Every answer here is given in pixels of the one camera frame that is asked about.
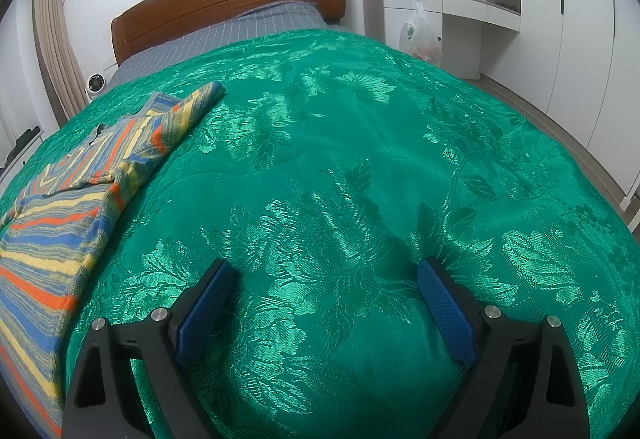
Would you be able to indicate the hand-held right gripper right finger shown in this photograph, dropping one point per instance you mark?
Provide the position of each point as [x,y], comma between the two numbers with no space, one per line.
[447,314]

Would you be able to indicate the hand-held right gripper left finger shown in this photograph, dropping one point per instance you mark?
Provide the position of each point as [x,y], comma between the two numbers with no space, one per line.
[202,319]

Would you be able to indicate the striped knit sweater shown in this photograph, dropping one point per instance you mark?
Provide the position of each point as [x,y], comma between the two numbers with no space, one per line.
[60,219]

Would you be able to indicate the green patterned blanket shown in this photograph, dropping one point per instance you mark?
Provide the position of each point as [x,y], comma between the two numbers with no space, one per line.
[350,144]

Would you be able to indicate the white drawer cabinet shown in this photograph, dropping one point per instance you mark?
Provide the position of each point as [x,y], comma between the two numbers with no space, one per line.
[20,164]

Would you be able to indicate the black object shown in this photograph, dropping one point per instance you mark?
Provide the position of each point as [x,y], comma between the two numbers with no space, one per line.
[25,139]

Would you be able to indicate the white plastic bag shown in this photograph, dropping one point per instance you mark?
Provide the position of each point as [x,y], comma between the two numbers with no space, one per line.
[420,36]

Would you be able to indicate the grey checked pillow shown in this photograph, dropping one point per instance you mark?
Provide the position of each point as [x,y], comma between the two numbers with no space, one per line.
[225,31]

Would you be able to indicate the white wardrobe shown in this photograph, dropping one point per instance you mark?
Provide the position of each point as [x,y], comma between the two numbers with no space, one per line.
[575,44]

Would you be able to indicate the white built-in desk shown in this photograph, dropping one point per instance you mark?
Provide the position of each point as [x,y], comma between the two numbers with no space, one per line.
[465,9]

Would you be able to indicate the beige curtain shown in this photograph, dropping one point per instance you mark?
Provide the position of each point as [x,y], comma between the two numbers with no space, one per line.
[57,44]

